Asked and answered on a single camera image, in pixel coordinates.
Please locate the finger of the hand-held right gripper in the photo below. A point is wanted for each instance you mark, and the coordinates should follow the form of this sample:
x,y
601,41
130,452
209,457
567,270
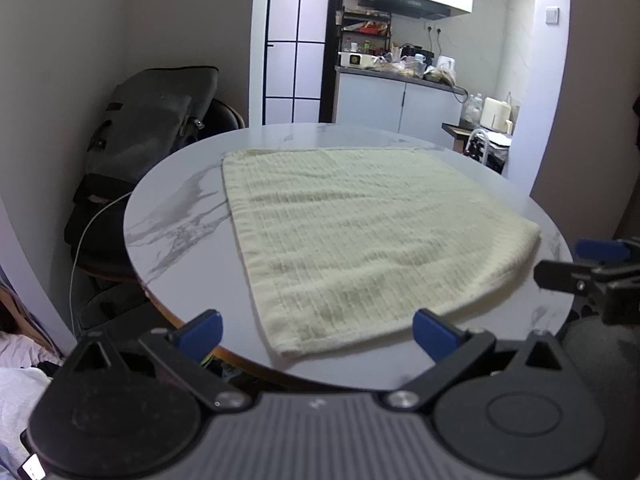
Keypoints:
x,y
560,275
600,251

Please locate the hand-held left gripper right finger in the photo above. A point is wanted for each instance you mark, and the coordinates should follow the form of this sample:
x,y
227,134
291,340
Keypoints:
x,y
434,332

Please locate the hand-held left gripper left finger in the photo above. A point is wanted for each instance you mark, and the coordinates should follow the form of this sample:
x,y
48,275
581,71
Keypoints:
x,y
200,332

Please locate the pale yellow towel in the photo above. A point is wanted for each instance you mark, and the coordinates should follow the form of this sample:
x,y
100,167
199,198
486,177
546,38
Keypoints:
x,y
360,240

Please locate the person's grey sweater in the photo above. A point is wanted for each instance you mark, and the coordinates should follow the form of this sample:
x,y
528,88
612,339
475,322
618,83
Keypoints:
x,y
610,360

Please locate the dark chair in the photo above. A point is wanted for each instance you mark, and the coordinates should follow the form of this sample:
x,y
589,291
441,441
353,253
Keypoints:
x,y
95,230

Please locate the cream rounded appliance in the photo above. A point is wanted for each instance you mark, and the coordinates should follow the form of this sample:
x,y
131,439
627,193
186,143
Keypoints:
x,y
496,114

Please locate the white bedding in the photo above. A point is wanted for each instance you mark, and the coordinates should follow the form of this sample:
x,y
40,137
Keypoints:
x,y
20,385

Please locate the grey backpack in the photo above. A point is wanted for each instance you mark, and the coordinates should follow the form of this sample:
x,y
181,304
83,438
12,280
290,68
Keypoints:
x,y
150,120

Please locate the white kitchen base cabinet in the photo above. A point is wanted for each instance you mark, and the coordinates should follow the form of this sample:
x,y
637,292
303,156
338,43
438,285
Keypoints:
x,y
390,105

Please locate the white kettle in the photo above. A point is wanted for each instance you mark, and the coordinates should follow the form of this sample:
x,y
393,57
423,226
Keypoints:
x,y
446,64

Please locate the white countertop appliance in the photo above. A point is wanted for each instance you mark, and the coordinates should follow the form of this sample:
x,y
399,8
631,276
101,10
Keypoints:
x,y
356,60

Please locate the black framed glass door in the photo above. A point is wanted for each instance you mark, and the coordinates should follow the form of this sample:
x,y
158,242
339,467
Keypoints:
x,y
295,50

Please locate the black kitchen shelf rack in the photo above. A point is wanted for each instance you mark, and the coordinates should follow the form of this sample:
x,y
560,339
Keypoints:
x,y
365,30

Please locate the black range hood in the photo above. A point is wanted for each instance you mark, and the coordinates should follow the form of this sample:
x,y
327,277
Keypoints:
x,y
405,5

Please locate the white metal frame rack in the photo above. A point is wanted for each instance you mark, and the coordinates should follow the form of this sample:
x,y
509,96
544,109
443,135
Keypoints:
x,y
477,145

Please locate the white wall switch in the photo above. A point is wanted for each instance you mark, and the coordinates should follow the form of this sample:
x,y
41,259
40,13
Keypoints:
x,y
552,15

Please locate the white wall socket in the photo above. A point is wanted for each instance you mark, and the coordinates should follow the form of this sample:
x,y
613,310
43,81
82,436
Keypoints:
x,y
434,28

